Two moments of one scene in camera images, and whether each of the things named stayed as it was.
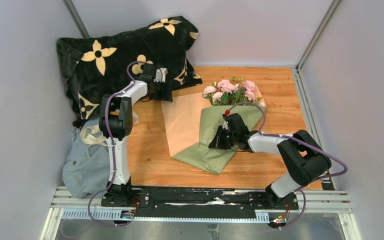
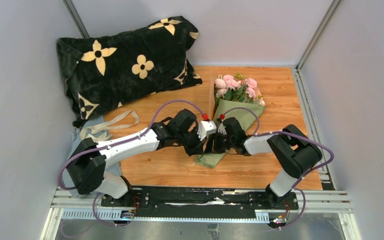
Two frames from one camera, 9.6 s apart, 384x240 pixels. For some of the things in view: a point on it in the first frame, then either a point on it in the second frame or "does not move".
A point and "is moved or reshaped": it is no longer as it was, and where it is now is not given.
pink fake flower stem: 249,96 does not move
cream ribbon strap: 92,133 does not move
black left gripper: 165,95 → 198,148
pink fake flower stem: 233,92 is moved or reshaped
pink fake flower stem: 223,93 is moved or reshaped
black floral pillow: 96,64 does not move
